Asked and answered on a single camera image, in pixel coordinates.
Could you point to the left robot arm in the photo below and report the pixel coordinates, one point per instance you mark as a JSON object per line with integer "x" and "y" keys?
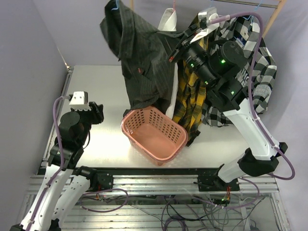
{"x": 62, "y": 184}

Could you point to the black white checkered shirt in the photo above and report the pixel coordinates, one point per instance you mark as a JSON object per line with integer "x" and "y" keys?
{"x": 245, "y": 31}

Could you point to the blue wire hanger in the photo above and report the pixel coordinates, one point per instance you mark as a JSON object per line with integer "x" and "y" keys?
{"x": 116, "y": 6}

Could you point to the yellow plaid shirt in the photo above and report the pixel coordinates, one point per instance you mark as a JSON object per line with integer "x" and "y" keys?
{"x": 189, "y": 101}

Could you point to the wooden clothes rack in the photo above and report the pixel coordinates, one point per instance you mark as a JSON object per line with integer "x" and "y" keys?
{"x": 152, "y": 10}

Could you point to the aluminium frame base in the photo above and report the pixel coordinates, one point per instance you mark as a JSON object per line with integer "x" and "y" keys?
{"x": 135, "y": 175}

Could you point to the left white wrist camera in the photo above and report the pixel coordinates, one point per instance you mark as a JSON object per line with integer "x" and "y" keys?
{"x": 79, "y": 101}

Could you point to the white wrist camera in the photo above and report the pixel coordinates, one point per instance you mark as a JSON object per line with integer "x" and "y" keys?
{"x": 79, "y": 101}
{"x": 204, "y": 27}

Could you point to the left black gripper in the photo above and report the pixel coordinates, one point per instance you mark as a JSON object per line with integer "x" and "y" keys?
{"x": 97, "y": 115}

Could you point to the dark pinstriped shirt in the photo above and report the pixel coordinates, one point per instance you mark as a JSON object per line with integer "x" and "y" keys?
{"x": 148, "y": 74}

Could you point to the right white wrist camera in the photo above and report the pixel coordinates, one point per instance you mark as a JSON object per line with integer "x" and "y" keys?
{"x": 204, "y": 27}

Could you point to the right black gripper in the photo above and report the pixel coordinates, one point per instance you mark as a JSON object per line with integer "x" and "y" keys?
{"x": 186, "y": 46}

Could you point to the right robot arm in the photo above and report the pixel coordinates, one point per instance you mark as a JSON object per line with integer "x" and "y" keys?
{"x": 218, "y": 71}

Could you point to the pink plastic basket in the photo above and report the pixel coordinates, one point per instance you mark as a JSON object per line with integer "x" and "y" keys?
{"x": 154, "y": 134}

